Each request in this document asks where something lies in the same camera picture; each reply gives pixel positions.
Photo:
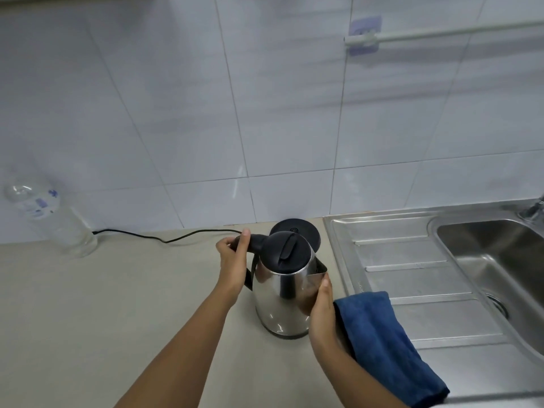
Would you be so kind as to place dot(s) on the person's right hand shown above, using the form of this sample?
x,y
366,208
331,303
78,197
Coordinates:
x,y
322,318

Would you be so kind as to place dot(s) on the person's left hand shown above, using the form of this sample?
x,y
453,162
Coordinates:
x,y
229,271

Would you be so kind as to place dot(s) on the person's right thumb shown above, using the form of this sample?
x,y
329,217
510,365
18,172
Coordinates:
x,y
324,295

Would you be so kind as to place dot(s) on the person's left thumb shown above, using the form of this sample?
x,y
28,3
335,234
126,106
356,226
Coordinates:
x,y
243,250

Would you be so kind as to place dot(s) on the stainless steel electric kettle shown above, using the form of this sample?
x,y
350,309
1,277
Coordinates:
x,y
282,288

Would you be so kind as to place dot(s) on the blue cleaning cloth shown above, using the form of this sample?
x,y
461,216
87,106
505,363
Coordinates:
x,y
382,344

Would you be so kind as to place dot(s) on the person's left forearm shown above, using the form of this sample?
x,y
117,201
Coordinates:
x,y
182,352

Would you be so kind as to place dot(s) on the person's right forearm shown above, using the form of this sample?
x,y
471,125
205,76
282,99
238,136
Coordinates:
x,y
352,378

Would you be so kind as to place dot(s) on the black round kettle base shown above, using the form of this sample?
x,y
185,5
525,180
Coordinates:
x,y
312,233

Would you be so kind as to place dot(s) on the stainless steel sink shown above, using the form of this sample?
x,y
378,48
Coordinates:
x,y
425,271

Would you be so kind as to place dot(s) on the clear plastic water bottle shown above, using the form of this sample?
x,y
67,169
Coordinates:
x,y
51,216

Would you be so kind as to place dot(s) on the chrome faucet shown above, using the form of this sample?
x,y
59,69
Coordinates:
x,y
533,210

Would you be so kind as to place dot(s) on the clear adhesive rail mount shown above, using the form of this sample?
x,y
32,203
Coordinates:
x,y
364,34

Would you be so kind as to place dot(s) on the white towel rail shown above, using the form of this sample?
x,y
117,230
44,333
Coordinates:
x,y
446,33

